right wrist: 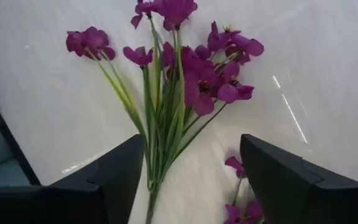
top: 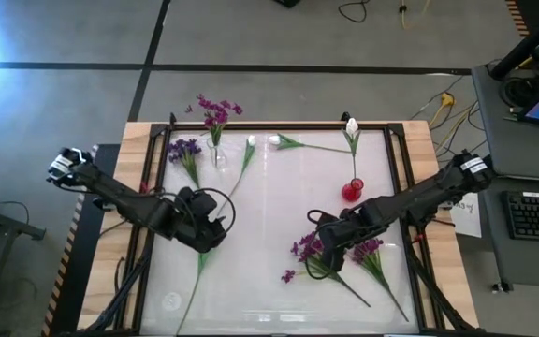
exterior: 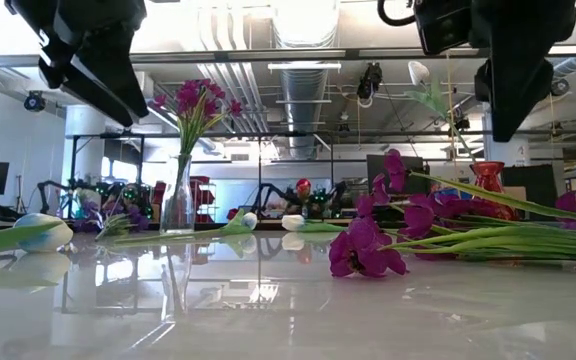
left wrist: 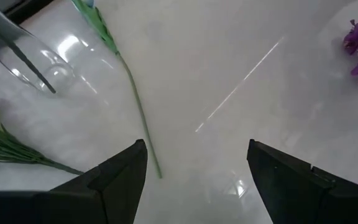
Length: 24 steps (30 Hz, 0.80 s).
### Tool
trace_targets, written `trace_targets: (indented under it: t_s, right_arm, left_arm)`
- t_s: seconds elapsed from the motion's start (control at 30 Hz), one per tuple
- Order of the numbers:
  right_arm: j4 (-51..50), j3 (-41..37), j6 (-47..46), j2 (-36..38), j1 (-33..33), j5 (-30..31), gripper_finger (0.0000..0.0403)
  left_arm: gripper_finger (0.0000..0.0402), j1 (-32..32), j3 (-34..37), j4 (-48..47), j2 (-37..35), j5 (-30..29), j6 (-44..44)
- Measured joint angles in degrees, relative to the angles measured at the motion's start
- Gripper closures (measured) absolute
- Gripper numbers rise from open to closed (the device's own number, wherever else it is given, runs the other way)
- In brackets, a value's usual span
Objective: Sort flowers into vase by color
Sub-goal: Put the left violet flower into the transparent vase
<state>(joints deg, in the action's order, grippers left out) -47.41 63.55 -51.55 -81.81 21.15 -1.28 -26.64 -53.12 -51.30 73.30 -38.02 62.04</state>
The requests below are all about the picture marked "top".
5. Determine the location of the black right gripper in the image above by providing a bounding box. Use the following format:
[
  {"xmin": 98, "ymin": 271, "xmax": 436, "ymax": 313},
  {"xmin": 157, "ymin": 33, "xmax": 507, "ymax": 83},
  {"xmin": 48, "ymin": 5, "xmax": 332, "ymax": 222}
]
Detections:
[{"xmin": 318, "ymin": 205, "xmax": 378, "ymax": 273}]

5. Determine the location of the magenta artificial flower bunch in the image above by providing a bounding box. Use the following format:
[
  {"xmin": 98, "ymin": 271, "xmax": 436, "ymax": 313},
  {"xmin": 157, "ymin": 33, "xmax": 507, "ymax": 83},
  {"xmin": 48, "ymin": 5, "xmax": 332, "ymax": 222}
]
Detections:
[
  {"xmin": 183, "ymin": 93, "xmax": 244, "ymax": 147},
  {"xmin": 280, "ymin": 230, "xmax": 372, "ymax": 309},
  {"xmin": 347, "ymin": 237, "xmax": 411, "ymax": 324}
]

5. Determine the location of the violet artificial flower bunch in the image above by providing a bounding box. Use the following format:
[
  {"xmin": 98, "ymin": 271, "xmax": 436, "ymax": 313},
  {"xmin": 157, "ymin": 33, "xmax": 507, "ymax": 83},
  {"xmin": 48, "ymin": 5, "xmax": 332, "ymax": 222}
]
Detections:
[{"xmin": 165, "ymin": 138, "xmax": 204, "ymax": 190}]

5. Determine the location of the red glass vase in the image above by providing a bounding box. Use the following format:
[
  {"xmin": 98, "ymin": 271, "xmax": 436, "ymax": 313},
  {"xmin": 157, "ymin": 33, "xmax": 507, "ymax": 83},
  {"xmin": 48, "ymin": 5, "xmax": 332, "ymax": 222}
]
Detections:
[{"xmin": 340, "ymin": 177, "xmax": 366, "ymax": 204}]

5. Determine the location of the clear glass vase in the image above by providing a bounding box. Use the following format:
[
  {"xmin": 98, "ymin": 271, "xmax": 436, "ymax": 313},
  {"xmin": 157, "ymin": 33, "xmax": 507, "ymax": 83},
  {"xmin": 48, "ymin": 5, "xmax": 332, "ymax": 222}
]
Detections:
[{"xmin": 205, "ymin": 138, "xmax": 228, "ymax": 170}]

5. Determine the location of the small clear round disc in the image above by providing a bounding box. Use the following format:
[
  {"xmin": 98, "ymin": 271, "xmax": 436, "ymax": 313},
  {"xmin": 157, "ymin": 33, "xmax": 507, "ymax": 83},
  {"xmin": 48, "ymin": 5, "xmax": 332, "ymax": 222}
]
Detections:
[{"xmin": 160, "ymin": 291, "xmax": 183, "ymax": 314}]

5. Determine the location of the black platform with striped edge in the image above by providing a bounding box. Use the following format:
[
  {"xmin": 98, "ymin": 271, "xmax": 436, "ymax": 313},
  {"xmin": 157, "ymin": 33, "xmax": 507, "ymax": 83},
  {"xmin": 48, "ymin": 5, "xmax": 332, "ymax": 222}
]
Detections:
[{"xmin": 39, "ymin": 142, "xmax": 128, "ymax": 337}]

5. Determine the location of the white paper note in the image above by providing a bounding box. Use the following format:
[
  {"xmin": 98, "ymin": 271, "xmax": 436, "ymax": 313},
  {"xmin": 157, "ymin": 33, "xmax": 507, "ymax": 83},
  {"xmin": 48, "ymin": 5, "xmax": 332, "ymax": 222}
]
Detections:
[{"xmin": 448, "ymin": 190, "xmax": 484, "ymax": 239}]

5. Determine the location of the small black desk foot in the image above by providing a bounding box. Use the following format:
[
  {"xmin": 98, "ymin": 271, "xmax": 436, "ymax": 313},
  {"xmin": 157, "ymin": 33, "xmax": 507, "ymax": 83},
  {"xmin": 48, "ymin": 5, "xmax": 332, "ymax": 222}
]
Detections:
[{"xmin": 490, "ymin": 279, "xmax": 515, "ymax": 295}]

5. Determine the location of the grey side desk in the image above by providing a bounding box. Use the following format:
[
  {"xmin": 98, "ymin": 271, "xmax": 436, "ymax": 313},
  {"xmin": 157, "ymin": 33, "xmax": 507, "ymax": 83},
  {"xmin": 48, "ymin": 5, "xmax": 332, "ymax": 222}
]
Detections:
[{"xmin": 471, "ymin": 63, "xmax": 539, "ymax": 289}]

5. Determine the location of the black computer keyboard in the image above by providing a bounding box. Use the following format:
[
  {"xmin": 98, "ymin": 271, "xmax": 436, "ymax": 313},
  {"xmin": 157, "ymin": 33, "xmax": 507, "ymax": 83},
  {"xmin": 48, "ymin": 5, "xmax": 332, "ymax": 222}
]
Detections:
[{"xmin": 502, "ymin": 190, "xmax": 539, "ymax": 244}]

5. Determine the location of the black pole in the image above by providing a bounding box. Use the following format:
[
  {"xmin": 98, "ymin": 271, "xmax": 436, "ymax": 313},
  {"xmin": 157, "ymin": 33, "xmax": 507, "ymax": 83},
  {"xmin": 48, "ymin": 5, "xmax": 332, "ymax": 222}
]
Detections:
[{"xmin": 488, "ymin": 2, "xmax": 539, "ymax": 81}]

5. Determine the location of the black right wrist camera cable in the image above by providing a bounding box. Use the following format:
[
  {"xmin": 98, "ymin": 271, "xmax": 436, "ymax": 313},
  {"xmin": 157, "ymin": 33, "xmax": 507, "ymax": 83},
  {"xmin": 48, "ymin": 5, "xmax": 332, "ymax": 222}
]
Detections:
[{"xmin": 305, "ymin": 209, "xmax": 345, "ymax": 282}]

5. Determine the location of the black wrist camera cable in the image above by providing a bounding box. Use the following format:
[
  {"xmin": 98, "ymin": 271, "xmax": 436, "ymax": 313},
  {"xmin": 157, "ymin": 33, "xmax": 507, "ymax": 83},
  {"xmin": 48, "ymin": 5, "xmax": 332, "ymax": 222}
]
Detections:
[
  {"xmin": 305, "ymin": 209, "xmax": 345, "ymax": 282},
  {"xmin": 194, "ymin": 186, "xmax": 237, "ymax": 235}
]

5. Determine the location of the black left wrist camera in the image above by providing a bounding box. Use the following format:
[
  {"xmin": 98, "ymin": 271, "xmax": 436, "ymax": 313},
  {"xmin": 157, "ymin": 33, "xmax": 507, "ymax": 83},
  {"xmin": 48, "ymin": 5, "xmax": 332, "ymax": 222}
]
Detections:
[{"xmin": 178, "ymin": 185, "xmax": 218, "ymax": 219}]

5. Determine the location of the black left wrist camera cable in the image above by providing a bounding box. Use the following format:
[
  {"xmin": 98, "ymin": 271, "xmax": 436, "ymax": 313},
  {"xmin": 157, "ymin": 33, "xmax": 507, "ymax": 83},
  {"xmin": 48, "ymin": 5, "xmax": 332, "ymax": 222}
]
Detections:
[{"xmin": 194, "ymin": 186, "xmax": 237, "ymax": 235}]

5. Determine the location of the black diagonal frame brace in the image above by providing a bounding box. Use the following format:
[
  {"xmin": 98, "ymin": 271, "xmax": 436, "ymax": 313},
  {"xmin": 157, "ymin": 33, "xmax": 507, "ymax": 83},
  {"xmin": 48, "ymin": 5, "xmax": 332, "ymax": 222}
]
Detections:
[
  {"xmin": 84, "ymin": 252, "xmax": 153, "ymax": 334},
  {"xmin": 404, "ymin": 252, "xmax": 474, "ymax": 332}
]

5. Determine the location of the yellow cable with plug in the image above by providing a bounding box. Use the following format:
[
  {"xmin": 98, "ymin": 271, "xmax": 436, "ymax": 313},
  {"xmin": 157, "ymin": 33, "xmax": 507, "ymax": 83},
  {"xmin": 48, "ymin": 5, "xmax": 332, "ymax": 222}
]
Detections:
[{"xmin": 427, "ymin": 92, "xmax": 479, "ymax": 141}]

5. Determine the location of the black floor cable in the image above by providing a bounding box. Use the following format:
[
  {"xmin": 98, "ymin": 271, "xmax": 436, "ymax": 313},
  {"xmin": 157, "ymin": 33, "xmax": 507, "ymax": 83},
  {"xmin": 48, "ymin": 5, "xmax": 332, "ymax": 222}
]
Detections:
[{"xmin": 337, "ymin": 0, "xmax": 372, "ymax": 24}]

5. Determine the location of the black coiled cable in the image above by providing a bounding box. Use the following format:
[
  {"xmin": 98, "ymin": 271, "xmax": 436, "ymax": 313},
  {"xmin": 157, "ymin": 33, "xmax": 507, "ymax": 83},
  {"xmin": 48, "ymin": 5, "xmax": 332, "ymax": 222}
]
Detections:
[{"xmin": 498, "ymin": 68, "xmax": 535, "ymax": 108}]

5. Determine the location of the thin yellow floor cable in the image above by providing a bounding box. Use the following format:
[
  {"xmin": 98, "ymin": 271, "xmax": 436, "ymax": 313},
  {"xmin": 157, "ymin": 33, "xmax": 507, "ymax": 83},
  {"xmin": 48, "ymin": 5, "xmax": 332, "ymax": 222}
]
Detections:
[{"xmin": 399, "ymin": 0, "xmax": 433, "ymax": 31}]

